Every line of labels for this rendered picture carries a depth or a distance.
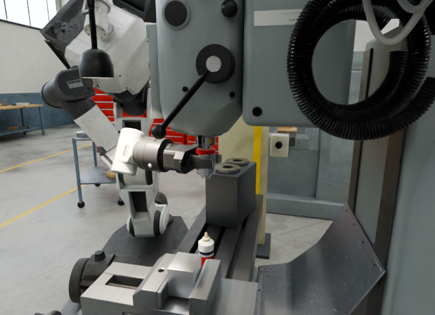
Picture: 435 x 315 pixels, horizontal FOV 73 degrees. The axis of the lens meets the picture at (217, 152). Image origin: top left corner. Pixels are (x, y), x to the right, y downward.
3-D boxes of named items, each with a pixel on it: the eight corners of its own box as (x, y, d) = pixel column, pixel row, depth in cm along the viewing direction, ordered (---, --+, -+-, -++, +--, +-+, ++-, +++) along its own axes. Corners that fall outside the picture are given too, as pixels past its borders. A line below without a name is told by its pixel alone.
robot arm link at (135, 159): (148, 132, 73) (112, 129, 78) (138, 174, 71) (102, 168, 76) (170, 144, 84) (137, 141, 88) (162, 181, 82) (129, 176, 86)
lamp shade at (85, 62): (80, 77, 67) (77, 49, 66) (113, 78, 70) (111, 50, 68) (78, 77, 61) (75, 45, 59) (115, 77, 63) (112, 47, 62)
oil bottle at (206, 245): (197, 273, 76) (196, 235, 74) (200, 264, 80) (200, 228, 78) (211, 275, 75) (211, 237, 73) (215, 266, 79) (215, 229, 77)
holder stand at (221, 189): (204, 223, 104) (204, 169, 100) (228, 201, 124) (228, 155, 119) (237, 229, 99) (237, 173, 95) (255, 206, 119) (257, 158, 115)
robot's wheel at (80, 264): (89, 284, 153) (85, 249, 149) (98, 283, 154) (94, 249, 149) (70, 312, 134) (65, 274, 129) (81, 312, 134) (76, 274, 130)
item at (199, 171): (219, 173, 71) (219, 152, 70) (202, 176, 69) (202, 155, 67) (209, 169, 75) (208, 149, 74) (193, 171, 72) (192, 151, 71)
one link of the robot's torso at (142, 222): (133, 224, 170) (120, 152, 145) (167, 223, 170) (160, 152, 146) (126, 244, 156) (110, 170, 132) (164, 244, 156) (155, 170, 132)
